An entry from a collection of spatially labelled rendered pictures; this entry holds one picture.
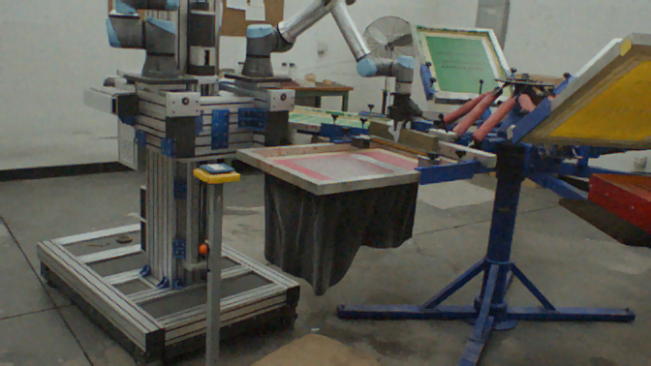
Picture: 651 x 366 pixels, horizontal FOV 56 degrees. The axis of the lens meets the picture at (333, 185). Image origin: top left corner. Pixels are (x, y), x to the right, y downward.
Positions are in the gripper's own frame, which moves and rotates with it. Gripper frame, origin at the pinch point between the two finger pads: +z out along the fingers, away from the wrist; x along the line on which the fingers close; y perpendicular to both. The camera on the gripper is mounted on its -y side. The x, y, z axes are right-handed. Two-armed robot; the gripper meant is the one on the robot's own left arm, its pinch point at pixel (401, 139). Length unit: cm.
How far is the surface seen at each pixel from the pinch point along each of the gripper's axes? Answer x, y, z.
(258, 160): 64, 11, 7
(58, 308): 116, 119, 106
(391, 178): 30.9, -29.2, 7.4
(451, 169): -0.2, -30.3, 6.4
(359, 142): 7.1, 19.2, 4.9
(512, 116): -75, 0, -8
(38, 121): 69, 380, 55
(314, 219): 54, -14, 25
